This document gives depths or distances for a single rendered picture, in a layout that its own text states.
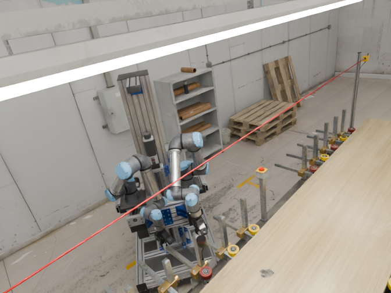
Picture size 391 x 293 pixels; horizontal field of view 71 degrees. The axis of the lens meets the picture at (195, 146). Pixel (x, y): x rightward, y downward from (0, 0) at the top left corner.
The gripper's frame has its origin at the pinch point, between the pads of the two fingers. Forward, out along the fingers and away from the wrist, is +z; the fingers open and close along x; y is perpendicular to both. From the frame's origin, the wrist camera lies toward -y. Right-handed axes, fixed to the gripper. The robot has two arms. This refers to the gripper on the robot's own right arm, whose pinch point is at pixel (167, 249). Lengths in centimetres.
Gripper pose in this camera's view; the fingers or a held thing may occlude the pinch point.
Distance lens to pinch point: 224.0
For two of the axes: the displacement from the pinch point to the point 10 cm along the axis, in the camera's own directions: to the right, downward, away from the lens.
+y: -7.0, -2.2, 6.8
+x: -7.0, 4.1, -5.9
